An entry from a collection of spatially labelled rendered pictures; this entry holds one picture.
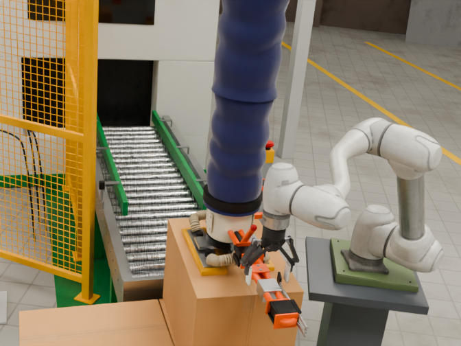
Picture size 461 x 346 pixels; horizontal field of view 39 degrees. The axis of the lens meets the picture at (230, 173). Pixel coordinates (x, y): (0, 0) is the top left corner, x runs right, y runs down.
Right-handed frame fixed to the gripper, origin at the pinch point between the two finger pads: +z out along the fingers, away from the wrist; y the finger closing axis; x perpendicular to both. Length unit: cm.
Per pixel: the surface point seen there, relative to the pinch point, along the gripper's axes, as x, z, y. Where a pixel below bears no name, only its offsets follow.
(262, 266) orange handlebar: -6.1, -1.1, -0.2
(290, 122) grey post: -360, 72, -158
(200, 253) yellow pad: -36.6, 10.7, 13.1
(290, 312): 21.5, -2.0, 0.3
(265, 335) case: -10.1, 31.4, -6.9
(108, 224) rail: -134, 48, 36
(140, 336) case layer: -45, 53, 33
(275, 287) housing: 6.8, -1.2, -0.3
